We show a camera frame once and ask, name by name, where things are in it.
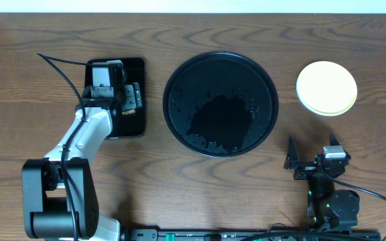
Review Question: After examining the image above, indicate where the yellow plate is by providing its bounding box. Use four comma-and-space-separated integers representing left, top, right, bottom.
296, 61, 358, 116

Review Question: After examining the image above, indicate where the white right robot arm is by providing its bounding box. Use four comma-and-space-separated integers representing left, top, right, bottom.
283, 135, 360, 234

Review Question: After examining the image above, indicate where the black rectangular tray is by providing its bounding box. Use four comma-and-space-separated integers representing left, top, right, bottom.
82, 58, 145, 139

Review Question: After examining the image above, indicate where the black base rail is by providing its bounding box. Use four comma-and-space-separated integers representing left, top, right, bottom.
130, 229, 381, 241

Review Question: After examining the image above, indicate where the yellow sponge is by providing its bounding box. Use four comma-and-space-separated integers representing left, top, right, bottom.
122, 109, 136, 116

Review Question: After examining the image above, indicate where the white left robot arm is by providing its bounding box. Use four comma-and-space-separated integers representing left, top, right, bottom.
21, 62, 145, 240

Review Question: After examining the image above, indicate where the black round tray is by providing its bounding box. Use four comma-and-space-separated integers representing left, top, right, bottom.
162, 52, 279, 157

